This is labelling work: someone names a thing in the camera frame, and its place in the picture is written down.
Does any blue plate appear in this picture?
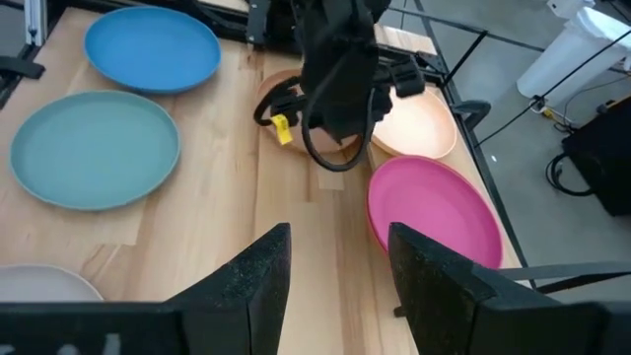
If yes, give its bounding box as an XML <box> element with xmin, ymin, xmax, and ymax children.
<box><xmin>82</xmin><ymin>5</ymin><xmax>223</xmax><ymax>95</ymax></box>

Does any black left gripper cable loop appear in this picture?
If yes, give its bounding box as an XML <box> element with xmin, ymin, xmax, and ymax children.
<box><xmin>300</xmin><ymin>48</ymin><xmax>376</xmax><ymax>173</ymax></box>

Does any white container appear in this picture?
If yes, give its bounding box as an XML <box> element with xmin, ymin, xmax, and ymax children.
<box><xmin>516</xmin><ymin>0</ymin><xmax>631</xmax><ymax>108</ymax></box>

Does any coiled black cable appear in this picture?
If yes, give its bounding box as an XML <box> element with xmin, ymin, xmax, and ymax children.
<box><xmin>544</xmin><ymin>151</ymin><xmax>596</xmax><ymax>198</ymax></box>

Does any light teal plate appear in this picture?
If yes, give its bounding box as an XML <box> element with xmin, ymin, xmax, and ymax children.
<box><xmin>8</xmin><ymin>89</ymin><xmax>182</xmax><ymax>212</ymax></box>

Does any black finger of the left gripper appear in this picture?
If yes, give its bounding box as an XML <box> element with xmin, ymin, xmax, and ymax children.
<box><xmin>318</xmin><ymin>106</ymin><xmax>357</xmax><ymax>144</ymax></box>
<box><xmin>352</xmin><ymin>96</ymin><xmax>385</xmax><ymax>139</ymax></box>

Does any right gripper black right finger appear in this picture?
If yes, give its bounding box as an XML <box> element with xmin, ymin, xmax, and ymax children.
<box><xmin>387</xmin><ymin>222</ymin><xmax>497</xmax><ymax>355</ymax></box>

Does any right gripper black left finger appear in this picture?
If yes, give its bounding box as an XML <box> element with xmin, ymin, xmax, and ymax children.
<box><xmin>166</xmin><ymin>222</ymin><xmax>293</xmax><ymax>355</ymax></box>

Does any yellow cable tag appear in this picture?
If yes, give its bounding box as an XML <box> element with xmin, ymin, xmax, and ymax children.
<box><xmin>269</xmin><ymin>112</ymin><xmax>295</xmax><ymax>147</ymax></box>

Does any long black floor cable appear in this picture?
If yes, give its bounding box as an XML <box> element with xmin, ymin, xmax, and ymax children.
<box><xmin>473</xmin><ymin>28</ymin><xmax>631</xmax><ymax>148</ymax></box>

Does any pink plate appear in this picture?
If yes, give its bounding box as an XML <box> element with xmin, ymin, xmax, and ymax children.
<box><xmin>365</xmin><ymin>155</ymin><xmax>505</xmax><ymax>270</ymax></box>

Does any cream plate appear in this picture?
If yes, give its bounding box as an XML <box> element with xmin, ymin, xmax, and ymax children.
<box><xmin>369</xmin><ymin>86</ymin><xmax>458</xmax><ymax>161</ymax></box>

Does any white and yellow cable plug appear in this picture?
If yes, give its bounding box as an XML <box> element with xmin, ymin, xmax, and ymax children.
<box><xmin>529</xmin><ymin>96</ymin><xmax>561</xmax><ymax>122</ymax></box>

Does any black equipment box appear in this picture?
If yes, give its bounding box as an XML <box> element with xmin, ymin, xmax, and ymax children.
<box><xmin>561</xmin><ymin>96</ymin><xmax>631</xmax><ymax>218</ymax></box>

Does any tan plate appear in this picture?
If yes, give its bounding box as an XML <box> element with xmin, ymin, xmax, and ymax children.
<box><xmin>254</xmin><ymin>67</ymin><xmax>364</xmax><ymax>155</ymax></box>

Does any grey plate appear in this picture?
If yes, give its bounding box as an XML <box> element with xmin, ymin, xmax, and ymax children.
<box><xmin>0</xmin><ymin>263</ymin><xmax>105</xmax><ymax>303</ymax></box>

